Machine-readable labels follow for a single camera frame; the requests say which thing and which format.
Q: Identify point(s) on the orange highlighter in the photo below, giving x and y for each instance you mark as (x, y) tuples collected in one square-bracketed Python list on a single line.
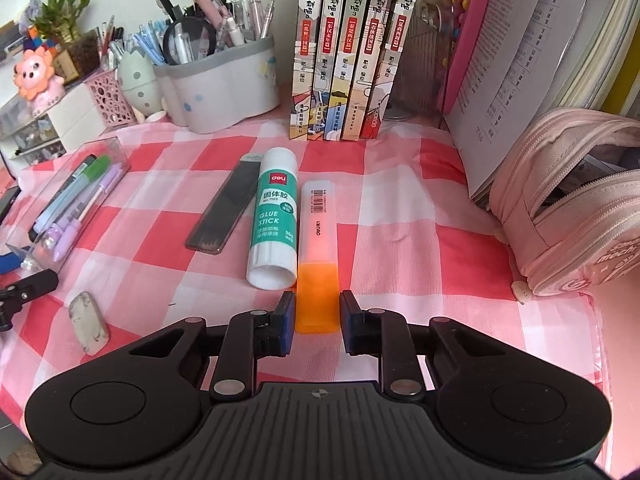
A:
[(317, 240)]

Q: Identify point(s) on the white eraser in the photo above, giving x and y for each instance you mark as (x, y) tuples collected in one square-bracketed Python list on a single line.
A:
[(87, 322)]

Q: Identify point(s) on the clear plastic storage box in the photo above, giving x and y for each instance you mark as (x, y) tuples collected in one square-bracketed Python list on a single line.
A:
[(95, 210)]

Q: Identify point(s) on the open white paper book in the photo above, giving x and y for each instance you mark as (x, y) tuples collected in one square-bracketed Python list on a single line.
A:
[(525, 60)]

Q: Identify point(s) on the clear plastic drawer box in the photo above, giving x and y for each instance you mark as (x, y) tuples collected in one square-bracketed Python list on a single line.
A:
[(15, 120)]

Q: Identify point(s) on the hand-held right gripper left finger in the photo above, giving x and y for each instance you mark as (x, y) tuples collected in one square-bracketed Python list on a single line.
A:
[(286, 325)]

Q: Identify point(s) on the dark pencil lead case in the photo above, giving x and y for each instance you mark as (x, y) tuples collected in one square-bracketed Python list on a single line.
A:
[(222, 205)]

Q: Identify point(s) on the thin purple pen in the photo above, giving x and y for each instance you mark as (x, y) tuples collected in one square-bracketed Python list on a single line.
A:
[(110, 180)]

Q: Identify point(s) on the red white checkered tablecloth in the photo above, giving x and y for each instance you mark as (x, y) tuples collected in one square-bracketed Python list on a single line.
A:
[(400, 210)]

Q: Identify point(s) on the green bamboo plant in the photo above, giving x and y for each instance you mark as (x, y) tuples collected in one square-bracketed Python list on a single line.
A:
[(62, 10)]

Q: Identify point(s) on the pink perforated pen holder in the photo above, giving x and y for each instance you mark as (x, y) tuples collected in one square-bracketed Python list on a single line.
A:
[(112, 100)]

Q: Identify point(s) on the green marker pen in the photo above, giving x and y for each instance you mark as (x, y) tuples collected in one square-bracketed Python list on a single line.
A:
[(101, 167)]

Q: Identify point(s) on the black smartphone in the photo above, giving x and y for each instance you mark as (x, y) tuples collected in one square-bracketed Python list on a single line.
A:
[(6, 207)]

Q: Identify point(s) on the black magnifying glass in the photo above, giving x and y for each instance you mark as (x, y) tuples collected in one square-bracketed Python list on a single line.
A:
[(190, 40)]

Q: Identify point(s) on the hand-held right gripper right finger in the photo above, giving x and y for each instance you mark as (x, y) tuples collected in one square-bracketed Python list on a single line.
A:
[(350, 322)]

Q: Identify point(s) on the egg-shaped pen holder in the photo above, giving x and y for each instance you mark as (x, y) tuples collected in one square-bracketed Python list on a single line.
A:
[(140, 80)]

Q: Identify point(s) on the pink lion toy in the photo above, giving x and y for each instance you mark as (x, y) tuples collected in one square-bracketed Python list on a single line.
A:
[(37, 77)]

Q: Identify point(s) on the colourful puzzle cube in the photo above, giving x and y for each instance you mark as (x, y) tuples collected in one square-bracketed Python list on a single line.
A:
[(37, 40)]

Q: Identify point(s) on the glass plant vase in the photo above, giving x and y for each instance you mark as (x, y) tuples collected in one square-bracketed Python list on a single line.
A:
[(75, 57)]

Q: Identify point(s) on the white desktop drawer organizer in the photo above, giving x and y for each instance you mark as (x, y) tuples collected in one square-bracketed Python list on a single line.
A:
[(75, 115)]

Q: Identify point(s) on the white green glue stick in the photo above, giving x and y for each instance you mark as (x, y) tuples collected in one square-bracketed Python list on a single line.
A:
[(272, 210)]

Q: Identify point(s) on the grey flower-shaped pen holder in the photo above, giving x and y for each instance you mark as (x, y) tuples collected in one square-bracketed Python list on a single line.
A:
[(225, 85)]

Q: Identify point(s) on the clear acrylic bookend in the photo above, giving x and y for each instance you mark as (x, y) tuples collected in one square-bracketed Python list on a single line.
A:
[(420, 60)]

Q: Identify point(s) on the purple cartoon pen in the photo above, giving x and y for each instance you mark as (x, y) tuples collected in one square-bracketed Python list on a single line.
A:
[(60, 237)]

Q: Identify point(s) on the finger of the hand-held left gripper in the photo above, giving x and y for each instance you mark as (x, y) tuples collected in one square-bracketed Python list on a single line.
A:
[(9, 262), (35, 284)]

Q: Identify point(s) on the light blue pen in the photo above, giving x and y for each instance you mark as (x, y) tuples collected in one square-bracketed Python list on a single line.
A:
[(52, 210)]

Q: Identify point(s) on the pink pencil case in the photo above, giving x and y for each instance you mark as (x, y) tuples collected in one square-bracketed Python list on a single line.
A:
[(560, 185)]

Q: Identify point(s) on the black cap marker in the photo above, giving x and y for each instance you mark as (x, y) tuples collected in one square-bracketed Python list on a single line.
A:
[(75, 180)]

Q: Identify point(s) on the bundle of assorted pens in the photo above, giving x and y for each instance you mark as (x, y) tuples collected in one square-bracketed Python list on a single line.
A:
[(145, 42), (235, 15), (110, 42)]

